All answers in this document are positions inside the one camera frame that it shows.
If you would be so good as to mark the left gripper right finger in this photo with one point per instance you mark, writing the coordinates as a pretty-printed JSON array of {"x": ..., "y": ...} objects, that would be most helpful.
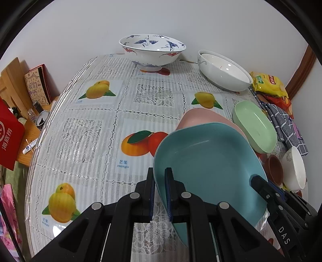
[{"x": 215, "y": 232}]

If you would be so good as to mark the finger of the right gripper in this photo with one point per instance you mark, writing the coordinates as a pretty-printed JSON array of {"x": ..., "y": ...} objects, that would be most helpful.
[{"x": 267, "y": 190}]

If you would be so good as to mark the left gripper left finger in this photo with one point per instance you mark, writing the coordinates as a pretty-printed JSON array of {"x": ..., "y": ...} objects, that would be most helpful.
[{"x": 104, "y": 232}]

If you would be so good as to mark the brown small bowl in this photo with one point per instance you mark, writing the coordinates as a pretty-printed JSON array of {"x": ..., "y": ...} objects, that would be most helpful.
[{"x": 274, "y": 171}]

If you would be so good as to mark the white floral bowl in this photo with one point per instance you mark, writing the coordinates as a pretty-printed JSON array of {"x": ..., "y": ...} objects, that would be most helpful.
[{"x": 294, "y": 171}]

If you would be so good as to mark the green square plate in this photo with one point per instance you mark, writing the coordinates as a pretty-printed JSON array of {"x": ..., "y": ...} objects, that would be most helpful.
[{"x": 259, "y": 131}]

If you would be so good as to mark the blue square plate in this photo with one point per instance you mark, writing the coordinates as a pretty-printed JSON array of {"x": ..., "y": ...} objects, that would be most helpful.
[{"x": 215, "y": 162}]

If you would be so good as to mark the pink square plate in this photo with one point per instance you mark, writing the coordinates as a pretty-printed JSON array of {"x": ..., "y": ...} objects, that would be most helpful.
[{"x": 198, "y": 119}]

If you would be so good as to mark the grey checked cloth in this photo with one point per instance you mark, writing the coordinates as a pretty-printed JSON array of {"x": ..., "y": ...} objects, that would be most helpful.
[{"x": 285, "y": 127}]

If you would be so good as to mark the orange chips bag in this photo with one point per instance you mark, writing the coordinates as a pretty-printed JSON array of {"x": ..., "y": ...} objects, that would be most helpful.
[{"x": 282, "y": 102}]

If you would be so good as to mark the fruit print tablecloth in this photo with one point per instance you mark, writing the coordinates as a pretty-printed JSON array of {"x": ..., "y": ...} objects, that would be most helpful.
[{"x": 80, "y": 144}]

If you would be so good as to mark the pink fabric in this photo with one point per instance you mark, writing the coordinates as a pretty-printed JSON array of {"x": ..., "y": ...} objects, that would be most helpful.
[{"x": 7, "y": 199}]

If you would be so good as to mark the yellow chips bag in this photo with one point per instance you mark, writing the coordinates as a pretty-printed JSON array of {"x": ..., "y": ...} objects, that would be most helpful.
[{"x": 268, "y": 84}]

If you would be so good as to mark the small white tube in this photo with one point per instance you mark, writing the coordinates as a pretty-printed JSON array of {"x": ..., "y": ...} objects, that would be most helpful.
[{"x": 30, "y": 146}]

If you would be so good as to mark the large white bowl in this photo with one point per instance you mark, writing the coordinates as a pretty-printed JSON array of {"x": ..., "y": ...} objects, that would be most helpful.
[{"x": 223, "y": 72}]

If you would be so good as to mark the red paper bag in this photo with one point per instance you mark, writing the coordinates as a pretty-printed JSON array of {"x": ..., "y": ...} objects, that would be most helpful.
[{"x": 12, "y": 133}]

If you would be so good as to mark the patterned brown box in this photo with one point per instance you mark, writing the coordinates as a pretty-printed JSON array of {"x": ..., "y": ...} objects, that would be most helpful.
[{"x": 37, "y": 86}]

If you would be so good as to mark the blue bird porcelain bowl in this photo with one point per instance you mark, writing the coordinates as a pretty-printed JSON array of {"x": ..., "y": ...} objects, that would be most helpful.
[{"x": 151, "y": 52}]

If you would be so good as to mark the brown door frame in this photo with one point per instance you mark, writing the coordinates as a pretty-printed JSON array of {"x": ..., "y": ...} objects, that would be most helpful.
[{"x": 302, "y": 72}]

